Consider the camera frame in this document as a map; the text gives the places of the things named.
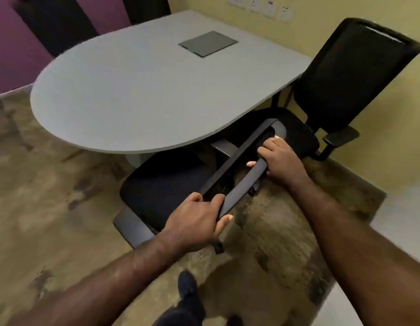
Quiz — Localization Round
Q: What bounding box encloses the person's right hand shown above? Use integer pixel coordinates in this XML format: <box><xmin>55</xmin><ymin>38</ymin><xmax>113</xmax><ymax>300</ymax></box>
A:
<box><xmin>246</xmin><ymin>135</ymin><xmax>311</xmax><ymax>191</ymax></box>

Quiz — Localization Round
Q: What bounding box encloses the person's left hand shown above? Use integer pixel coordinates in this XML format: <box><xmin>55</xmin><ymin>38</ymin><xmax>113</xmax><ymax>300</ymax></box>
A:
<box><xmin>161</xmin><ymin>192</ymin><xmax>234</xmax><ymax>257</ymax></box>

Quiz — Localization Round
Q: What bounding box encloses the grey-framed black office chair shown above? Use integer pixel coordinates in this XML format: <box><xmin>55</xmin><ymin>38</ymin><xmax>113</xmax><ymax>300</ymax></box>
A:
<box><xmin>113</xmin><ymin>118</ymin><xmax>287</xmax><ymax>255</ymax></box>

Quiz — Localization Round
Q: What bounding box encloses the person's right forearm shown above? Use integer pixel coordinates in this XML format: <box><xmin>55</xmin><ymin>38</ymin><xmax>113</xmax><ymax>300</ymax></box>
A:
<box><xmin>289</xmin><ymin>176</ymin><xmax>420</xmax><ymax>326</ymax></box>

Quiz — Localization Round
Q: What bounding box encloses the person's left forearm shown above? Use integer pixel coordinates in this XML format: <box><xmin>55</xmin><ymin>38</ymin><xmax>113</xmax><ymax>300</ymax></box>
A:
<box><xmin>6</xmin><ymin>231</ymin><xmax>191</xmax><ymax>326</ymax></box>

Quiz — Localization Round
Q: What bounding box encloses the person's left shoe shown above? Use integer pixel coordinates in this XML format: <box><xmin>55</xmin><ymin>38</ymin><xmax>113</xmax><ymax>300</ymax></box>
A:
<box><xmin>178</xmin><ymin>270</ymin><xmax>206</xmax><ymax>313</ymax></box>

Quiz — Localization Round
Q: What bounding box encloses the person's dark trouser leg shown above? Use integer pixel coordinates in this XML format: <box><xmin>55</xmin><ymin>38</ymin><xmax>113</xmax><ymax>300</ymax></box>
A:
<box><xmin>152</xmin><ymin>300</ymin><xmax>205</xmax><ymax>326</ymax></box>

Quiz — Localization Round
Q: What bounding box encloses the grey table leg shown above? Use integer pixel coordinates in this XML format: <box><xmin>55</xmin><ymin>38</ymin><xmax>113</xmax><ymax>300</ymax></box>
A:
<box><xmin>125</xmin><ymin>153</ymin><xmax>157</xmax><ymax>169</ymax></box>

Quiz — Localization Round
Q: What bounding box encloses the black mesh-back office chair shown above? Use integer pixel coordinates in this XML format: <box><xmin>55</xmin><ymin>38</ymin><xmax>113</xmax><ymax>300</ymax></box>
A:
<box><xmin>227</xmin><ymin>17</ymin><xmax>420</xmax><ymax>162</ymax></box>

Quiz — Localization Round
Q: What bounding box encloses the black narrow-back chair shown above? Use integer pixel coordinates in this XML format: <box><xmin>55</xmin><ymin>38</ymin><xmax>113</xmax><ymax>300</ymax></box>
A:
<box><xmin>121</xmin><ymin>0</ymin><xmax>172</xmax><ymax>26</ymax></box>

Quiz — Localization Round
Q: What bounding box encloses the black wide-back chair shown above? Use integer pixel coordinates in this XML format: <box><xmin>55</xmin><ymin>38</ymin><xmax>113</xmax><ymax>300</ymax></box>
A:
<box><xmin>12</xmin><ymin>0</ymin><xmax>99</xmax><ymax>58</ymax></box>

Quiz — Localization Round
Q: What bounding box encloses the grey table cable hatch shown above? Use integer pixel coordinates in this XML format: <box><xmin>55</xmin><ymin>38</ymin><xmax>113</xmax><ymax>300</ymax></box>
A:
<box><xmin>178</xmin><ymin>30</ymin><xmax>239</xmax><ymax>58</ymax></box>

